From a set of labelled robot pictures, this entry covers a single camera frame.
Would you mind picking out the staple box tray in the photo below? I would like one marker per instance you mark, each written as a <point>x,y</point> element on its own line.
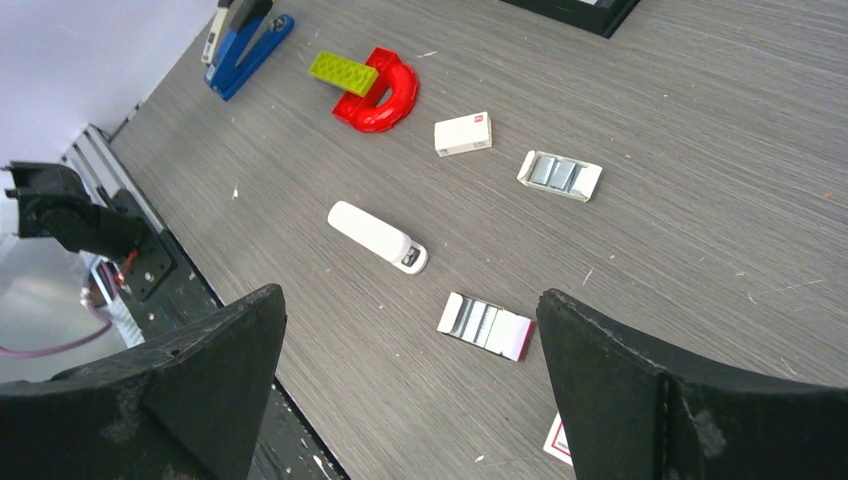
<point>561,175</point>

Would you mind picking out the red white staple box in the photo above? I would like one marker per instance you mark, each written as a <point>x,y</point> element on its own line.
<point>556,443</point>

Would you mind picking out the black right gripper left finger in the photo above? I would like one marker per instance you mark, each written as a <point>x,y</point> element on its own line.
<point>83,423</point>

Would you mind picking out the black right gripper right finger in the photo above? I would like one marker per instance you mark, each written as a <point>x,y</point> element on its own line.
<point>636,407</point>

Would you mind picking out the red arch toy block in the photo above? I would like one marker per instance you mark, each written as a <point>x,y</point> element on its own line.
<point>389,100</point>

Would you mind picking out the blue stapler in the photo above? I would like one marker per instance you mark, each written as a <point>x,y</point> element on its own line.
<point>246,41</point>

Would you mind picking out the closed white staple box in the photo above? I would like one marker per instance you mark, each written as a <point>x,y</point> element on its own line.
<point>463,134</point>

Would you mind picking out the green lego brick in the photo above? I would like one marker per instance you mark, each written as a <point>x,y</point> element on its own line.
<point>346,74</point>

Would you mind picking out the black and white stapler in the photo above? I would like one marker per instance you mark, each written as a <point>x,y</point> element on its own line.
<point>214,34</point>

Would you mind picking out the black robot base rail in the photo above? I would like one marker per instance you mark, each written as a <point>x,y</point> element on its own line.
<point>192,311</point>

